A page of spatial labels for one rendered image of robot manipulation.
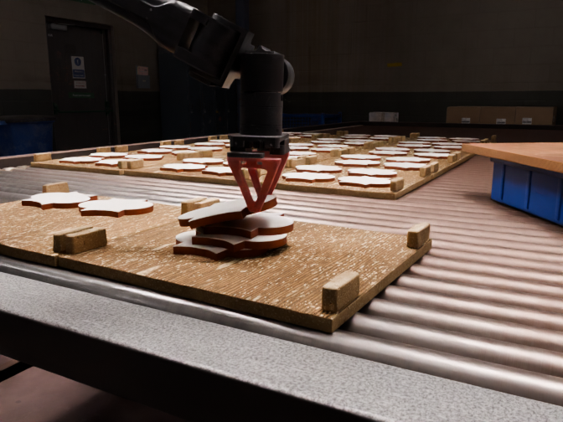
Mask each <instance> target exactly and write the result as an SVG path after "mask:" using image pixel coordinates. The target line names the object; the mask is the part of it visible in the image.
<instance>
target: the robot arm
mask: <svg viewBox="0 0 563 422"><path fill-rule="evenodd" d="M89 1H91V2H92V3H94V4H96V5H98V6H100V7H102V8H104V9H105V10H107V11H109V12H111V13H113V14H115V15H116V16H118V17H120V18H123V19H124V20H126V21H127V22H129V23H132V24H133V25H135V26H137V27H138V28H140V29H141V30H142V31H143V32H145V33H146V34H148V35H149V36H150V37H151V38H153V39H154V40H155V41H156V42H157V43H158V45H159V46H161V47H163V48H165V49H166V50H168V51H170V52H172V53H173V57H175V58H177V59H179V60H181V61H183V62H184V63H186V64H188V65H190V67H189V75H190V76H191V77H193V78H195V79H196V80H198V81H200V82H202V83H204V84H206V85H207V86H214V87H216V85H217V86H219V87H221V88H227V89H229V88H230V85H231V83H232V81H233V80H234V79H240V133H238V134H234V135H231V136H230V151H229V152H227V163H228V165H229V167H230V170H231V171H232V173H233V175H234V177H235V180H236V182H237V184H238V186H239V188H240V190H241V193H242V195H243V198H244V200H245V203H246V205H247V208H248V209H249V211H250V212H257V213H259V212H260V211H261V208H262V206H263V204H264V202H265V200H266V196H267V195H272V193H273V191H274V189H275V187H276V184H277V182H278V180H279V177H280V176H281V174H282V171H283V168H284V167H285V165H286V163H287V159H288V158H289V156H290V147H289V133H282V109H283V101H282V97H283V94H285V93H287V92H288V91H289V90H290V89H291V88H292V85H293V82H294V78H295V75H294V70H293V67H292V66H291V64H290V63H289V62H288V61H287V60H285V59H284V55H283V54H279V53H277V52H276V51H270V50H269V49H268V48H266V47H264V46H262V45H258V47H257V49H255V50H254V48H255V46H253V45H252V44H251V40H252V39H253V36H254V34H253V33H251V32H250V31H249V30H246V28H242V27H240V26H238V25H237V24H235V23H232V22H231V21H229V20H227V19H225V18H223V17H222V16H220V15H218V14H217V13H214V14H213V16H212V17H210V16H208V15H206V14H204V13H203V12H201V11H199V10H198V9H196V8H194V7H192V6H190V5H188V4H187V3H183V2H181V1H175V0H89ZM246 93H248V94H246ZM252 147H253V148H256V149H257V150H252ZM241 168H247V169H248V172H249V174H250V177H251V181H252V183H253V186H254V189H255V191H256V195H257V197H258V198H257V200H256V201H254V200H253V198H252V196H251V192H250V189H249V188H248V185H247V183H246V180H245V177H244V174H243V172H242V170H241ZM257 168H260V169H265V170H267V174H266V177H265V180H264V182H263V184H262V186H261V182H260V179H259V176H258V173H257V170H256V169H257Z"/></svg>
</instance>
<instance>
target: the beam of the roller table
mask: <svg viewBox="0 0 563 422"><path fill-rule="evenodd" d="M0 354H1V355H3V356H5V357H8V358H12V359H15V360H18V361H19V362H22V363H26V364H29V365H31V366H34V367H36V368H41V369H43V370H45V371H48V372H51V373H55V374H58V375H59V376H62V377H65V378H69V379H71V380H74V381H76V382H79V383H83V384H85V385H88V386H91V387H93V388H96V389H99V390H102V391H105V392H107V393H110V394H114V395H116V396H119V397H122V398H124V399H128V400H131V401H133V402H136V403H138V404H142V405H145V406H147V407H150V408H152V409H156V410H159V411H162V412H164V413H166V414H170V415H173V416H176V417H178V418H180V419H185V420H187V421H189V422H563V407H561V406H558V405H553V404H547V403H544V402H540V401H537V400H533V399H527V398H523V397H519V396H516V395H512V394H506V393H502V392H499V391H495V390H491V389H485V388H481V387H478V386H474V385H470V384H466V383H460V382H457V381H453V380H449V379H445V378H439V377H436V376H432V375H428V374H424V373H418V372H415V371H411V370H407V369H403V368H397V367H394V366H390V365H386V364H383V363H377V362H373V361H370V360H365V359H362V358H356V357H352V356H349V355H344V354H341V353H335V352H331V351H328V350H323V349H320V348H316V347H310V346H307V345H302V344H299V343H295V342H289V341H286V340H281V339H278V338H274V337H268V336H265V335H261V334H257V333H254V332H248V331H244V330H240V329H236V328H233V327H227V326H223V325H219V324H215V323H212V322H206V321H202V320H198V319H194V318H191V317H187V316H181V315H177V314H173V313H170V312H166V311H160V310H156V309H152V308H149V307H145V306H139V305H135V304H132V303H128V302H124V301H118V300H115V299H111V298H107V297H104V296H98V295H94V294H90V293H86V292H83V291H77V290H73V289H69V288H65V287H62V286H56V285H52V284H48V283H44V282H41V281H37V280H31V279H27V278H23V277H20V276H16V275H10V274H6V273H2V272H0Z"/></svg>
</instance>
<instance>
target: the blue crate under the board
mask: <svg viewBox="0 0 563 422"><path fill-rule="evenodd" d="M490 161H491V162H494V164H493V184H492V194H491V199H492V200H495V201H498V202H500V203H504V204H506V205H508V206H510V207H513V208H516V209H519V210H522V211H524V212H526V213H529V214H533V215H534V216H537V217H540V218H542V219H546V220H548V221H550V222H552V223H555V224H558V225H561V226H563V173H560V172H553V171H550V170H545V169H542V168H537V167H531V166H527V165H523V164H519V163H515V162H508V161H505V160H500V159H497V158H492V157H490Z"/></svg>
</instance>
